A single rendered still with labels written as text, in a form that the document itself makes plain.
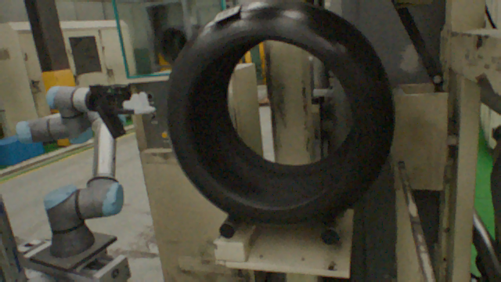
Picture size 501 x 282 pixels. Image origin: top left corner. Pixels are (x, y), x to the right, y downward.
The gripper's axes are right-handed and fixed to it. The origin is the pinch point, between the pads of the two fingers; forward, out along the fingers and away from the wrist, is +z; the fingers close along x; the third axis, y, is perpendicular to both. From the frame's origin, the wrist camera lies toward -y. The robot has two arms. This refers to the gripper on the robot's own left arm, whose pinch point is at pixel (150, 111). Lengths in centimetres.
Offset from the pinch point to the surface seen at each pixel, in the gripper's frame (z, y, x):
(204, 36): 22.9, 22.4, -11.6
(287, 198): 40.9, -26.4, 8.8
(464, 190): 92, -21, 20
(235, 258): 30.4, -37.1, -11.1
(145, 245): -82, -132, 115
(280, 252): 42, -37, -5
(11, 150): -404, -148, 289
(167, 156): -30, -38, 62
